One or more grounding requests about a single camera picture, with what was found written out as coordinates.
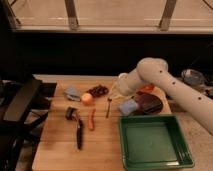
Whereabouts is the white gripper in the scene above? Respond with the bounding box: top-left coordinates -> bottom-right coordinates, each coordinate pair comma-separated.
109,73 -> 138,100

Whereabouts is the silver metal fork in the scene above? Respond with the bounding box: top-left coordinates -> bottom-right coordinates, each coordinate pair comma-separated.
106,98 -> 112,118

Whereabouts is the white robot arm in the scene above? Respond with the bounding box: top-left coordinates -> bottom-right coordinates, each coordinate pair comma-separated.
109,57 -> 213,135

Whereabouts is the blue sponge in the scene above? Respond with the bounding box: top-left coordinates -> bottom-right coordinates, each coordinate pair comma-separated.
118,99 -> 138,116

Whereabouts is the dark red grapes bunch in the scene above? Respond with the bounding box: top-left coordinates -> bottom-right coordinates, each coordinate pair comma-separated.
88,85 -> 109,97

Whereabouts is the red bowl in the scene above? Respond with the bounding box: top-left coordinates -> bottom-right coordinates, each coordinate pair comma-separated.
138,84 -> 155,94

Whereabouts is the dark maroon plate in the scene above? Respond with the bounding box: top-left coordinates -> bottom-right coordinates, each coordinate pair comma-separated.
134,93 -> 163,115

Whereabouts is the yellow red apple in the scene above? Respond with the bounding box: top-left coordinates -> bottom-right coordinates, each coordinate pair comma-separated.
81,93 -> 94,105

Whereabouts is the orange carrot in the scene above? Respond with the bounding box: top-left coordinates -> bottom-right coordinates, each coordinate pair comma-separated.
88,109 -> 96,131

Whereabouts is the blue crumpled cloth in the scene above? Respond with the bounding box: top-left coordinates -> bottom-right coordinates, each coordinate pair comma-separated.
64,86 -> 80,102

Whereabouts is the green plastic tray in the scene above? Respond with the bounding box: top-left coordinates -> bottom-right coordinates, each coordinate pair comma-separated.
119,115 -> 194,171

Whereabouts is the metal bowl on stand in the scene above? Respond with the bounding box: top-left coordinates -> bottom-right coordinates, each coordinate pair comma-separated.
181,69 -> 205,87

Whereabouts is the black chair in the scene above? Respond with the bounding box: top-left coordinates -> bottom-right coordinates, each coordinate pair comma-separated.
0,79 -> 56,171

